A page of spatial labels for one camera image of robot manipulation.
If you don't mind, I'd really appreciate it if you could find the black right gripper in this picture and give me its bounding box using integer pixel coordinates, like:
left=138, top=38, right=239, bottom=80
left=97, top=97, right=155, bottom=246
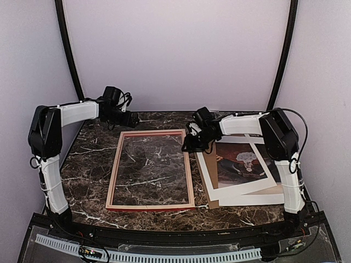
left=183, top=129, right=216, bottom=152

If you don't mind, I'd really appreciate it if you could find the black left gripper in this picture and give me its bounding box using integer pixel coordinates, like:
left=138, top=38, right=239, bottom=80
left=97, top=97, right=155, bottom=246
left=104, top=107, right=139, bottom=128

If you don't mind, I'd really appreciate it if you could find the brown cardboard backing board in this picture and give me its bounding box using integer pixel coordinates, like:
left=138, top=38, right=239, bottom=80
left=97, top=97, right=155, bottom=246
left=195, top=153, right=284, bottom=209

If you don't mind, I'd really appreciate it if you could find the dark flower photo print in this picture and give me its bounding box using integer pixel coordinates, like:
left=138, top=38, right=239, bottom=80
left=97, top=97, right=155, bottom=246
left=216, top=143, right=268, bottom=188

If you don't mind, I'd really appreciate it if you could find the clear acrylic sheet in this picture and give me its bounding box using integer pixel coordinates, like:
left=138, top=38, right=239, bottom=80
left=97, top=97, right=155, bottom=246
left=112, top=134, right=190, bottom=205

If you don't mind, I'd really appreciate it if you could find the red wooden picture frame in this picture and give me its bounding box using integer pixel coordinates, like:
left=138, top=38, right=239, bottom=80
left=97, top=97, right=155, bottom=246
left=105, top=128, right=196, bottom=212

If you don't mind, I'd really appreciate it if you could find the white photo mat board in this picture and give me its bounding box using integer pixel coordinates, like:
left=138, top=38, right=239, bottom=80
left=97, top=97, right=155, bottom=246
left=195, top=134, right=284, bottom=207

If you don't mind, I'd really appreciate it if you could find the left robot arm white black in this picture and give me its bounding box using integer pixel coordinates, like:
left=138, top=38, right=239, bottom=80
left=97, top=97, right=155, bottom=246
left=28, top=86, right=139, bottom=239

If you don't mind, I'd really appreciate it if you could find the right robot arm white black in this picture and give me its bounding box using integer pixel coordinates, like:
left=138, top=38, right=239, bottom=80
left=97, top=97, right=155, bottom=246
left=182, top=107, right=307, bottom=238

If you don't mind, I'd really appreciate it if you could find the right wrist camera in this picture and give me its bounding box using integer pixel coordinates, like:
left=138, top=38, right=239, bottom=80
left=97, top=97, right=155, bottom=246
left=186, top=121, right=202, bottom=136

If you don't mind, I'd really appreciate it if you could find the white slotted cable duct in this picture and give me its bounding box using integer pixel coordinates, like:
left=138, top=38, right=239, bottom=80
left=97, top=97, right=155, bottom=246
left=35, top=234, right=262, bottom=262

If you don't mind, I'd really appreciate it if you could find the left black corner post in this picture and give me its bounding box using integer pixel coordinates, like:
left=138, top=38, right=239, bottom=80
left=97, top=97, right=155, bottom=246
left=54, top=0, right=84, bottom=100

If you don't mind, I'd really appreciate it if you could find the black corner post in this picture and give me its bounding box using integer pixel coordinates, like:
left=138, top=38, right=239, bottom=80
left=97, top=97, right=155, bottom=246
left=54, top=0, right=84, bottom=100
left=266, top=0, right=298, bottom=111

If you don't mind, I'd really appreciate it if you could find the black front table rail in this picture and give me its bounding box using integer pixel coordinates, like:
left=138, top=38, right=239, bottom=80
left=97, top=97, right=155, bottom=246
left=30, top=211, right=326, bottom=250

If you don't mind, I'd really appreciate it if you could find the right black corner post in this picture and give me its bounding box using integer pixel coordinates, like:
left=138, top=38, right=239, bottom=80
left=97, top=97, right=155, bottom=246
left=266, top=0, right=298, bottom=111

